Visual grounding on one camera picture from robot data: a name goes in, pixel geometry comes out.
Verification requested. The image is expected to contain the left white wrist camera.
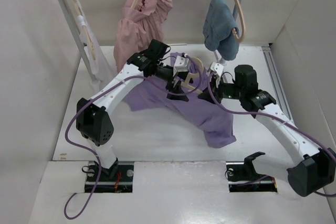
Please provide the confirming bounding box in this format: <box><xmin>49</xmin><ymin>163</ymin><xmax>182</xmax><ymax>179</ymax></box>
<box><xmin>173</xmin><ymin>54</ymin><xmax>191</xmax><ymax>73</ymax></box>

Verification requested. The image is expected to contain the blue denim shirt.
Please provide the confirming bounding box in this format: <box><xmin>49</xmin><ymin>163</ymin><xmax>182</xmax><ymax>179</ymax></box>
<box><xmin>203</xmin><ymin>0</ymin><xmax>239</xmax><ymax>61</ymax></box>

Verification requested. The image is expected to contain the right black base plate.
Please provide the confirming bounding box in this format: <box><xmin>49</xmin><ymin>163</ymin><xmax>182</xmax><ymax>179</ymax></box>
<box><xmin>225</xmin><ymin>152</ymin><xmax>278</xmax><ymax>193</ymax></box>

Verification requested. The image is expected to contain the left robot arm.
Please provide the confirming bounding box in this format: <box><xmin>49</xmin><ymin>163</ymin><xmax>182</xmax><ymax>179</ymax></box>
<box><xmin>76</xmin><ymin>39</ymin><xmax>191</xmax><ymax>180</ymax></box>

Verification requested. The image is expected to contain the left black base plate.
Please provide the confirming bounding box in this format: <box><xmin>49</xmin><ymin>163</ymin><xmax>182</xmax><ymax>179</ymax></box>
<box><xmin>81</xmin><ymin>162</ymin><xmax>134</xmax><ymax>194</ymax></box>

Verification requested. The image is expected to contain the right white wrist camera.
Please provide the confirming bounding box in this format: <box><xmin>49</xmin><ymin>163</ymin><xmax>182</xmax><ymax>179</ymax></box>
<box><xmin>208</xmin><ymin>62</ymin><xmax>224</xmax><ymax>77</ymax></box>

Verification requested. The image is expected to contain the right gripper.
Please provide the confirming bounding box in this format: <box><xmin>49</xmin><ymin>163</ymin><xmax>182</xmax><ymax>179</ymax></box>
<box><xmin>197</xmin><ymin>75</ymin><xmax>244</xmax><ymax>105</ymax></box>

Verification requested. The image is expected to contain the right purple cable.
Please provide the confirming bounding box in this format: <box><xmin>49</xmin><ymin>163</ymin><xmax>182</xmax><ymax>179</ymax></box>
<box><xmin>207</xmin><ymin>73</ymin><xmax>336</xmax><ymax>197</ymax></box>

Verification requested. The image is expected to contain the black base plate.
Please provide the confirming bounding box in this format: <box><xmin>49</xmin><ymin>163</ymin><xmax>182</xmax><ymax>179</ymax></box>
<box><xmin>225</xmin><ymin>152</ymin><xmax>278</xmax><ymax>193</ymax></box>
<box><xmin>81</xmin><ymin>162</ymin><xmax>134</xmax><ymax>194</ymax></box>

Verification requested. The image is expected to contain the white sheer garment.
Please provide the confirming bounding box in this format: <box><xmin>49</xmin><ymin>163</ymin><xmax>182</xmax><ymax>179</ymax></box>
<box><xmin>76</xmin><ymin>14</ymin><xmax>113</xmax><ymax>83</ymax></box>

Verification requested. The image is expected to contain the purple t shirt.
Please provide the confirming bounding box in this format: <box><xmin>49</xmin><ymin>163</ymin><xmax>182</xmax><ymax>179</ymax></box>
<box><xmin>123</xmin><ymin>77</ymin><xmax>236</xmax><ymax>148</ymax></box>

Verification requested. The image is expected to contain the purple cable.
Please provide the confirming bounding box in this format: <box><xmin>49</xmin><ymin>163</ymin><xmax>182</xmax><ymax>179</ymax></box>
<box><xmin>207</xmin><ymin>73</ymin><xmax>336</xmax><ymax>197</ymax></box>
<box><xmin>64</xmin><ymin>53</ymin><xmax>202</xmax><ymax>221</ymax></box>

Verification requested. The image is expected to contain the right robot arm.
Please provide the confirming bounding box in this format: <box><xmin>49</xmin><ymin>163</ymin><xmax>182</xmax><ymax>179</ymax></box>
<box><xmin>198</xmin><ymin>62</ymin><xmax>335</xmax><ymax>197</ymax></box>

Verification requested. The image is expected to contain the aluminium rail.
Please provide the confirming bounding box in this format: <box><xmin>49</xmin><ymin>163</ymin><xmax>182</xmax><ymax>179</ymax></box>
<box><xmin>261</xmin><ymin>46</ymin><xmax>293</xmax><ymax>121</ymax></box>

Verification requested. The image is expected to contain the grey metal clothes rack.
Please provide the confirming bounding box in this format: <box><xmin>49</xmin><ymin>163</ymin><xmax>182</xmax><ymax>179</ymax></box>
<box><xmin>57</xmin><ymin>0</ymin><xmax>242</xmax><ymax>93</ymax></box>

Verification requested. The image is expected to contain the beige plastic hanger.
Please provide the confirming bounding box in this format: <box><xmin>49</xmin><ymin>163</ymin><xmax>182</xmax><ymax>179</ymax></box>
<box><xmin>181</xmin><ymin>58</ymin><xmax>204</xmax><ymax>91</ymax></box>

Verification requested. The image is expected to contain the pink ruffled dress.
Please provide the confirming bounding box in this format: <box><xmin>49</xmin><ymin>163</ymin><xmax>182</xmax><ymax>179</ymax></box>
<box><xmin>113</xmin><ymin>0</ymin><xmax>173</xmax><ymax>71</ymax></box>

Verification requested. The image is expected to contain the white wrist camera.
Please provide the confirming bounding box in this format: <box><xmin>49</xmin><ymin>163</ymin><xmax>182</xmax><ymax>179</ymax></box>
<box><xmin>208</xmin><ymin>62</ymin><xmax>224</xmax><ymax>77</ymax></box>
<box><xmin>173</xmin><ymin>54</ymin><xmax>191</xmax><ymax>73</ymax></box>

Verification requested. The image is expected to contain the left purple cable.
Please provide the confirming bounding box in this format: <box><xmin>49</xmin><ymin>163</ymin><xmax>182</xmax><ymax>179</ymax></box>
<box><xmin>64</xmin><ymin>53</ymin><xmax>202</xmax><ymax>221</ymax></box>

